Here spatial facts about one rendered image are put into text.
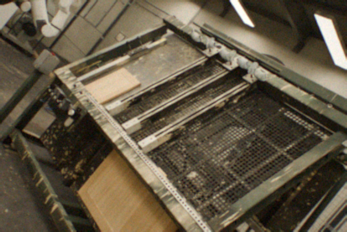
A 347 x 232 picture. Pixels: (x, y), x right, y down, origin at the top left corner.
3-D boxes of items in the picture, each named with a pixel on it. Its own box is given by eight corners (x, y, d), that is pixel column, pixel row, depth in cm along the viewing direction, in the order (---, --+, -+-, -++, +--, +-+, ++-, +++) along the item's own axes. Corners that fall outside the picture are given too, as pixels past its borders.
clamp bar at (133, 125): (122, 129, 280) (114, 107, 264) (240, 65, 321) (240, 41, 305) (128, 137, 273) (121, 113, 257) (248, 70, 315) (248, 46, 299)
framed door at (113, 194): (79, 192, 300) (77, 191, 298) (123, 140, 298) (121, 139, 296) (134, 283, 241) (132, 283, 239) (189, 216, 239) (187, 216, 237)
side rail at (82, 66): (69, 75, 355) (65, 65, 347) (164, 31, 393) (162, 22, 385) (72, 77, 351) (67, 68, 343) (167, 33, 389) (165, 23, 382)
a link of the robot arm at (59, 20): (69, 16, 245) (54, 41, 247) (68, 15, 255) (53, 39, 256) (54, 6, 241) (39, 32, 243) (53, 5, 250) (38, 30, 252)
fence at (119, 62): (78, 82, 334) (76, 78, 332) (165, 41, 367) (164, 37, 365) (80, 84, 331) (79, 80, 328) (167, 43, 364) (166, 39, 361)
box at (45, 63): (31, 64, 328) (44, 48, 328) (43, 71, 337) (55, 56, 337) (36, 70, 321) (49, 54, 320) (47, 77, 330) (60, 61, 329)
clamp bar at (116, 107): (106, 111, 298) (98, 89, 282) (219, 53, 339) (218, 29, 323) (111, 118, 291) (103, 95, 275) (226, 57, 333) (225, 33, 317)
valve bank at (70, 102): (33, 96, 317) (51, 74, 316) (47, 103, 328) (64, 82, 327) (55, 127, 284) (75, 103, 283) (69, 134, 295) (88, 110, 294)
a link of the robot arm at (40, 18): (36, 38, 242) (29, 0, 234) (35, 35, 253) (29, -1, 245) (55, 36, 245) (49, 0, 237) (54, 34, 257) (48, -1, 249)
